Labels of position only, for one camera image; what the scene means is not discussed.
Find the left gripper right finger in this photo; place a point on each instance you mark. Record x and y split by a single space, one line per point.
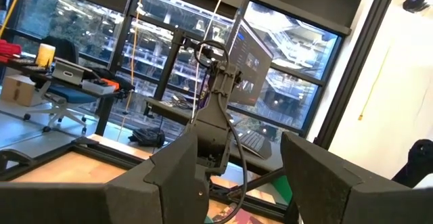
338 200

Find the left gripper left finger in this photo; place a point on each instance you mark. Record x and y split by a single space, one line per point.
101 203

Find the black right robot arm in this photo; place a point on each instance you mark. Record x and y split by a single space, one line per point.
220 102

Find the black keyboard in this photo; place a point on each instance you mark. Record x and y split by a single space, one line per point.
253 142

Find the green plastic piece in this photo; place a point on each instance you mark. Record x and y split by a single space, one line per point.
283 190

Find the black bag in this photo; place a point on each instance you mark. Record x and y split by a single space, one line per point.
149 137

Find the picture book with landscape cover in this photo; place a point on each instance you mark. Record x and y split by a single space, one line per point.
243 219

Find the black desk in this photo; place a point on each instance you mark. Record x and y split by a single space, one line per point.
104 115

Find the computer monitor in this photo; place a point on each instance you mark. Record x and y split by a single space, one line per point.
253 65

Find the blue seat office chair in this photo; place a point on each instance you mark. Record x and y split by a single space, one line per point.
69 95

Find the white box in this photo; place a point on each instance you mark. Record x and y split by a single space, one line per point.
96 87

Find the orange tool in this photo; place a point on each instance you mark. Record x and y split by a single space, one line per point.
111 83

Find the grey laptop stand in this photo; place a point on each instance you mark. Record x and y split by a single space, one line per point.
67 73

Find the cardboard box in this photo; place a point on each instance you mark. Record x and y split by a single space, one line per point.
18 90

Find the yellow cup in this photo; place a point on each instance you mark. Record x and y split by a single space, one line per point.
45 55

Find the red items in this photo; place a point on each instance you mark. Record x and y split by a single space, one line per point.
8 49

